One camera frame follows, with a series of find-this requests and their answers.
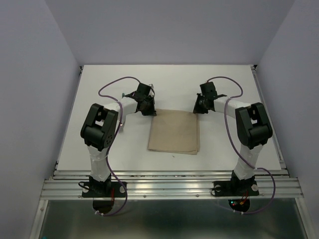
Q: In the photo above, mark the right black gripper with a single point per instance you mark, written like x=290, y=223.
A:
x=197, y=108

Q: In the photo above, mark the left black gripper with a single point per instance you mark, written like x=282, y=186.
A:
x=151, y=112

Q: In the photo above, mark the beige cloth napkin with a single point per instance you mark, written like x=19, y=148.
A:
x=175, y=131

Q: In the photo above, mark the silver fork teal handle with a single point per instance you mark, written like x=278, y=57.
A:
x=121, y=128

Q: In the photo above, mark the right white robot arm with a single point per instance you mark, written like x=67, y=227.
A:
x=252, y=124

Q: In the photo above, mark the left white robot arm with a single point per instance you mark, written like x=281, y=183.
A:
x=103, y=123

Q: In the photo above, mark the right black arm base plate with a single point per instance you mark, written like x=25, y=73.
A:
x=229, y=189

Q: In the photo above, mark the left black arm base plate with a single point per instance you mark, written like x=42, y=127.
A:
x=115, y=189

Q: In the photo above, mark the aluminium rail frame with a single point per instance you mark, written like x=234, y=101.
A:
x=169, y=194

